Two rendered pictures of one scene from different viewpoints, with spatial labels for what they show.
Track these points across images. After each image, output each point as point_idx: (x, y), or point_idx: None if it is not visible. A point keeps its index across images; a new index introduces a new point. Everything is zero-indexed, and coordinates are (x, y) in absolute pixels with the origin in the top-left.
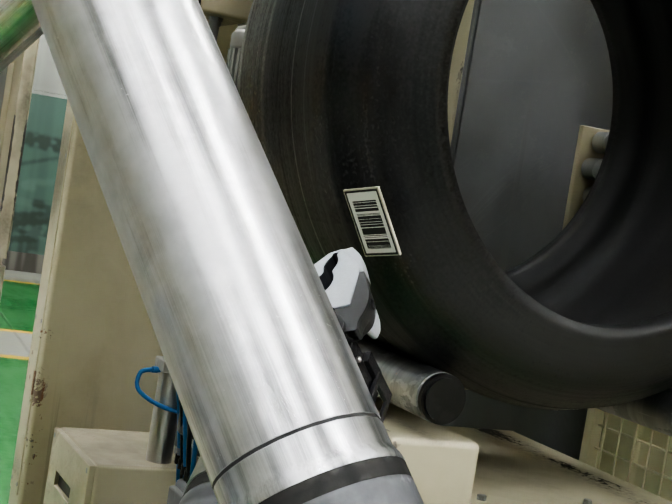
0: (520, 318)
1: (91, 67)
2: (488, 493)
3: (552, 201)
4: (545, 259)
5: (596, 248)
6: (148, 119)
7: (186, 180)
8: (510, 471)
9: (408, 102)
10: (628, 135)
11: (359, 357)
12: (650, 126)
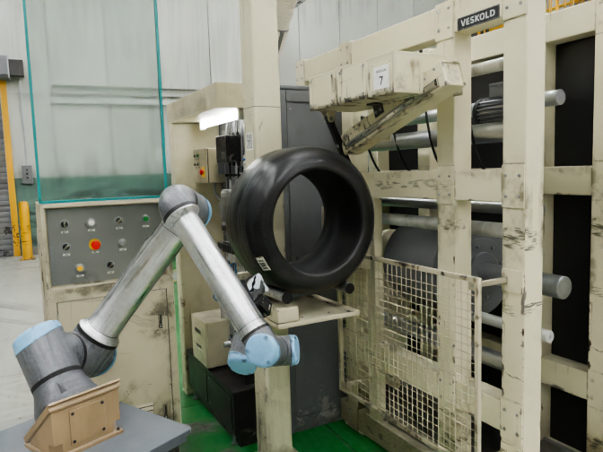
0: (301, 276)
1: (203, 266)
2: (304, 315)
3: (320, 223)
4: (313, 251)
5: (326, 245)
6: (214, 274)
7: (223, 284)
8: (311, 308)
9: (265, 237)
10: (328, 214)
11: (263, 298)
12: (334, 211)
